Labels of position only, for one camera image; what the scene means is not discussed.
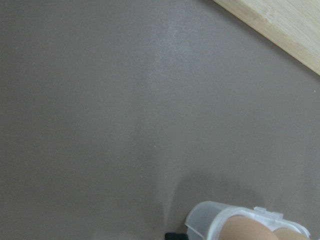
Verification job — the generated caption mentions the clear plastic egg box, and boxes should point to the clear plastic egg box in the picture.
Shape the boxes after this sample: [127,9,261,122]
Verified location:
[185,201,310,240]

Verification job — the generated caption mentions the brown egg slot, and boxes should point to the brown egg slot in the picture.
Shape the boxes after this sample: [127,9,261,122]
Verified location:
[219,215,278,240]
[273,228,310,240]

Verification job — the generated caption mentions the brown egg lower slot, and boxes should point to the brown egg lower slot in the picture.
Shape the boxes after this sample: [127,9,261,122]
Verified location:
[273,228,310,240]

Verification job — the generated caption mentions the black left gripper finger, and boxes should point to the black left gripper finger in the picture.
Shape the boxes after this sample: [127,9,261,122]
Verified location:
[164,232,188,240]

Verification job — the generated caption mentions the wooden cutting board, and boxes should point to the wooden cutting board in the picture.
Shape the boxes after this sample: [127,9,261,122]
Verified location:
[217,0,320,74]

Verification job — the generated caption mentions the brown egg upper slot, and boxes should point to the brown egg upper slot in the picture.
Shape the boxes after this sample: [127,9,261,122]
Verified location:
[219,215,278,240]

